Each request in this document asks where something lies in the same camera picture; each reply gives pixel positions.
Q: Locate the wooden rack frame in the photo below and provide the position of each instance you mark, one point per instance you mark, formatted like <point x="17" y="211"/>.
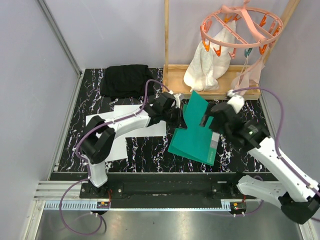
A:
<point x="173" y="73"/>

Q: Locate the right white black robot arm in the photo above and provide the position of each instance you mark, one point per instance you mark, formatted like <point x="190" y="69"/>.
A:
<point x="298" y="195"/>

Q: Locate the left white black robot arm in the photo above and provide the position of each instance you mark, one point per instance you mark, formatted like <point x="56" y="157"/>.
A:
<point x="99" y="134"/>

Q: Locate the pink hanging mesh cloth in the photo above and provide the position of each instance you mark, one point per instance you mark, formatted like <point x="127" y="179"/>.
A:
<point x="249" y="75"/>

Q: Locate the white hanging towel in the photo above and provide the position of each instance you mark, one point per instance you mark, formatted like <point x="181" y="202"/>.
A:
<point x="206" y="67"/>

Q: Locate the black folded cloth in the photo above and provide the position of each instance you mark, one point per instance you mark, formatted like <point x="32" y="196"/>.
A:
<point x="127" y="81"/>

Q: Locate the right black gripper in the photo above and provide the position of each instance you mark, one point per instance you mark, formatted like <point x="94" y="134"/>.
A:
<point x="205" y="116"/>

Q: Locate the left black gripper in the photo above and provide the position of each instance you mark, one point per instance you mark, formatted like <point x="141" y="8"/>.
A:
<point x="179" y="122"/>

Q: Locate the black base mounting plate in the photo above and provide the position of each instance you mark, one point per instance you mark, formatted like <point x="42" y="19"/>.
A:
<point x="164" y="191"/>

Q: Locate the pink round clip hanger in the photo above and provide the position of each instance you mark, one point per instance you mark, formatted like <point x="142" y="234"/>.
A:
<point x="249" y="27"/>

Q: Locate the green file folder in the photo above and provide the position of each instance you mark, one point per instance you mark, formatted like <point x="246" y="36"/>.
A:
<point x="196" y="142"/>

